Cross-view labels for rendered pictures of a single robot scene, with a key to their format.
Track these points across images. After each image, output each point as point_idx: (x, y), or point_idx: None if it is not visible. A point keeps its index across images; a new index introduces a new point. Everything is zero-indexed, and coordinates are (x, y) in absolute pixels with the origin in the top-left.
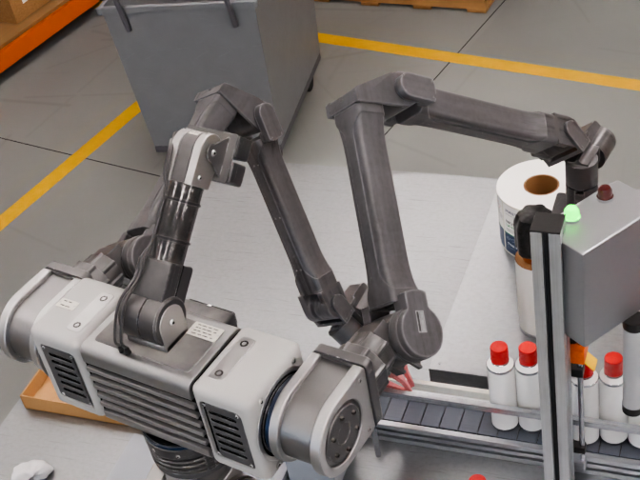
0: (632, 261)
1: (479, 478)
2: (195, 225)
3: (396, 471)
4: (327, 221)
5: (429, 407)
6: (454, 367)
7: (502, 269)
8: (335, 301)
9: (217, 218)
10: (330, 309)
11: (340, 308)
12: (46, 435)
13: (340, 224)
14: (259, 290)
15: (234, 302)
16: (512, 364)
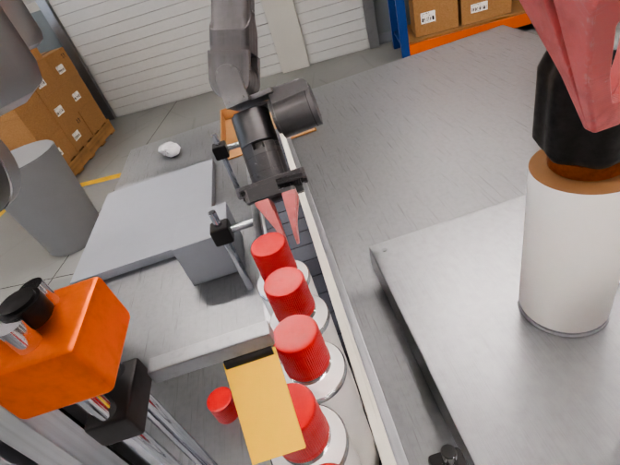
0: None
1: (221, 399)
2: (434, 64)
3: (233, 314)
4: (521, 90)
5: None
6: (388, 265)
7: None
8: (220, 71)
9: (452, 64)
10: (212, 77)
11: (225, 84)
12: (206, 138)
13: (529, 97)
14: (398, 117)
15: (375, 117)
16: None
